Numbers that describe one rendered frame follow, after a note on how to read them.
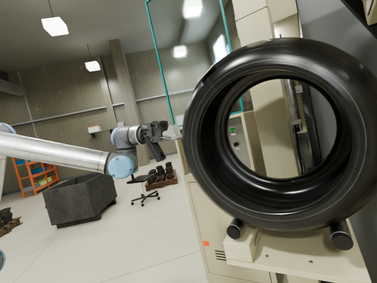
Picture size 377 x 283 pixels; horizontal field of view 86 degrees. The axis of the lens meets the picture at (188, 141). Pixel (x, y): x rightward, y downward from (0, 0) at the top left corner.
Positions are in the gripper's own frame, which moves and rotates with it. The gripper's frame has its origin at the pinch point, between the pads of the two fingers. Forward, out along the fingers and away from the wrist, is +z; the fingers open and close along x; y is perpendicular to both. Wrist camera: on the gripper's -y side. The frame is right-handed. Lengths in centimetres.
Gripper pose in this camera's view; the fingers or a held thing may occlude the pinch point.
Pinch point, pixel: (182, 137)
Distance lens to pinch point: 80.1
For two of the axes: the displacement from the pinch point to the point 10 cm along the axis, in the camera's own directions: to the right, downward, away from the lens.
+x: 4.9, -1.7, 8.5
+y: -1.2, -9.8, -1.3
